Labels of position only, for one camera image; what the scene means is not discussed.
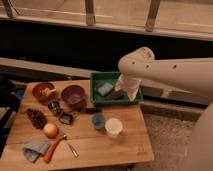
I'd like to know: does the green plastic bin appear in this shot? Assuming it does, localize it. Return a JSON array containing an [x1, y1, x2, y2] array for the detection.
[[90, 71, 143, 106]]

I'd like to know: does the white plastic cup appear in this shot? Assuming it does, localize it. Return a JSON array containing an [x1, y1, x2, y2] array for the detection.
[[105, 118, 123, 138]]

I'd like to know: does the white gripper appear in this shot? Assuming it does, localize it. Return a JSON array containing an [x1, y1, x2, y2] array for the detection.
[[115, 74, 140, 101]]

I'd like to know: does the grey blue sponge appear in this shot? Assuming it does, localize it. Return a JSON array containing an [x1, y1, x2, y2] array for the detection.
[[97, 82, 113, 96]]

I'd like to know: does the yellow object in orange bowl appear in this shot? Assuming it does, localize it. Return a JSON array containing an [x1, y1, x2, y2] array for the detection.
[[42, 88, 55, 96]]

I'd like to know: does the small metal cup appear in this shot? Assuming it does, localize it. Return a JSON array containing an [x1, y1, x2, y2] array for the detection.
[[48, 101, 61, 116]]

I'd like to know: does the dark brown object in bin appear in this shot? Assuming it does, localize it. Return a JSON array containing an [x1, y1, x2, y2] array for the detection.
[[106, 90, 124, 100]]

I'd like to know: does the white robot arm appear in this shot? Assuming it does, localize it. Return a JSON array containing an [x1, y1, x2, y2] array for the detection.
[[118, 47, 213, 171]]

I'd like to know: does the small metal utensil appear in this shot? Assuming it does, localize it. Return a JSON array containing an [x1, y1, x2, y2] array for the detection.
[[68, 144, 79, 158]]

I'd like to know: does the blue plastic cup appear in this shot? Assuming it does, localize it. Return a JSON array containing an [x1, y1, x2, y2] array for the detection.
[[92, 113, 106, 130]]

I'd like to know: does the black small box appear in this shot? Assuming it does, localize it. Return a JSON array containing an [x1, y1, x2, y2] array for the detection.
[[59, 113, 74, 125]]

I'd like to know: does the red handled tool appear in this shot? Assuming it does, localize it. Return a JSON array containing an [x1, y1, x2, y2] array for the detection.
[[43, 135, 66, 163]]

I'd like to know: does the blue grey cloth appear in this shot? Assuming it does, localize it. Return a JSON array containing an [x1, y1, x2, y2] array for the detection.
[[22, 140, 50, 163]]

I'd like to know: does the orange bowl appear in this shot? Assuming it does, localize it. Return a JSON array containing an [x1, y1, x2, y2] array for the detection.
[[32, 82, 56, 103]]

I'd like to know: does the purple bowl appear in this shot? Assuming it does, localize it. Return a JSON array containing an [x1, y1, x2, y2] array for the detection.
[[61, 85, 86, 106]]

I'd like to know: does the black marker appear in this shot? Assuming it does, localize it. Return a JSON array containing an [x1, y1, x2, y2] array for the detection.
[[83, 107, 102, 114]]

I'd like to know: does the orange fruit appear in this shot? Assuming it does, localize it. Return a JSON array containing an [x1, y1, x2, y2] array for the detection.
[[43, 123, 58, 138]]

